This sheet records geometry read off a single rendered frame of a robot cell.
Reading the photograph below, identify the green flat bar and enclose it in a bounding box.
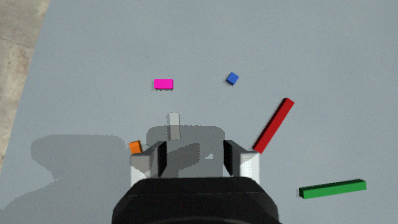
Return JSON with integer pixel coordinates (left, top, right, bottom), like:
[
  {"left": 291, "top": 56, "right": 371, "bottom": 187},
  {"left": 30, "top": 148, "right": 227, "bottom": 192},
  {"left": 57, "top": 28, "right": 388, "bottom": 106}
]
[{"left": 299, "top": 179, "right": 366, "bottom": 199}]

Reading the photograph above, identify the small magenta block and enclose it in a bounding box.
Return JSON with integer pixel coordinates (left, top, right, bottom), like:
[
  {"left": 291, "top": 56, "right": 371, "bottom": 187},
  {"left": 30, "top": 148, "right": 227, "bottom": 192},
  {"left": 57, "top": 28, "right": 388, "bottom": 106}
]
[{"left": 154, "top": 79, "right": 173, "bottom": 89}]

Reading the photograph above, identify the grey rod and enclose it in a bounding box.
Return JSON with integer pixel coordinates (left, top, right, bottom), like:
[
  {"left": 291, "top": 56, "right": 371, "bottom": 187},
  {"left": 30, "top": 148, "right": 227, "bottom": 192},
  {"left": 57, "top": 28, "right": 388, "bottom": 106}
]
[{"left": 170, "top": 112, "right": 180, "bottom": 140}]

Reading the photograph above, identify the orange rod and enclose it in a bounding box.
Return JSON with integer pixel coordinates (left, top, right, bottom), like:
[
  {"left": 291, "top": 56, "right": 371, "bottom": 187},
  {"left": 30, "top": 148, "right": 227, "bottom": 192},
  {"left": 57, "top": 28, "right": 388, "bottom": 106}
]
[{"left": 129, "top": 140, "right": 143, "bottom": 154}]

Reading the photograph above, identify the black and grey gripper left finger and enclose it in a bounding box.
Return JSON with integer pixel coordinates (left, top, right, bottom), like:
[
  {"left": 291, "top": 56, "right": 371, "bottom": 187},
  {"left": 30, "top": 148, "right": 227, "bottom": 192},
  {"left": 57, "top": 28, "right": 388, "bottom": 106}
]
[{"left": 130, "top": 141, "right": 167, "bottom": 187}]

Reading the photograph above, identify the small blue cube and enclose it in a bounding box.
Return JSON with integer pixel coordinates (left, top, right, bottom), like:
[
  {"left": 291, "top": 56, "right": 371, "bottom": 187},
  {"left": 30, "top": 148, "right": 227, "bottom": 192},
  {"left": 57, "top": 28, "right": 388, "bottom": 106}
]
[{"left": 225, "top": 72, "right": 239, "bottom": 85}]

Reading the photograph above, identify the red rod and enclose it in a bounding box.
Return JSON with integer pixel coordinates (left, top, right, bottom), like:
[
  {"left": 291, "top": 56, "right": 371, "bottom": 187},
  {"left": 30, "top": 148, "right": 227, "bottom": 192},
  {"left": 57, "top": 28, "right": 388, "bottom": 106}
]
[{"left": 252, "top": 98, "right": 294, "bottom": 154}]

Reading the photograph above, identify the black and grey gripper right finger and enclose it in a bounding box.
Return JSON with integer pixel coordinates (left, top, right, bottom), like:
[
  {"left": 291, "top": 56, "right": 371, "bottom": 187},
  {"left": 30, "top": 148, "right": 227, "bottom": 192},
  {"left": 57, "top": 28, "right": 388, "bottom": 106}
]
[{"left": 223, "top": 140, "right": 260, "bottom": 185}]

